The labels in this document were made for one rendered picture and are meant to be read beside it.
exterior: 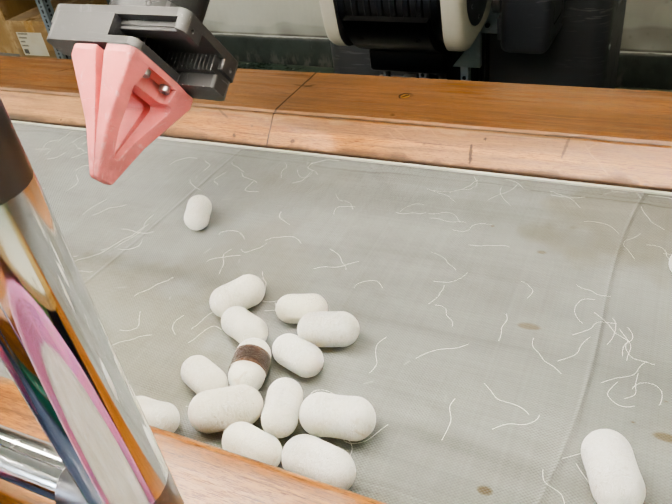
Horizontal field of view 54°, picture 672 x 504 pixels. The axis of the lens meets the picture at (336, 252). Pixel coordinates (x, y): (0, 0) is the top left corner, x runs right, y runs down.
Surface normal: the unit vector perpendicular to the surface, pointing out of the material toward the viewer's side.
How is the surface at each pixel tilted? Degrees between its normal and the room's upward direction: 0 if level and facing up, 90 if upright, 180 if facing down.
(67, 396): 90
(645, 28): 88
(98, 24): 39
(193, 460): 0
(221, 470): 0
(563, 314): 0
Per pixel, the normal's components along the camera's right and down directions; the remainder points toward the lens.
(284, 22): -0.44, 0.57
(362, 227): -0.12, -0.80
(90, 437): 0.35, 0.52
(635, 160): -0.38, -0.15
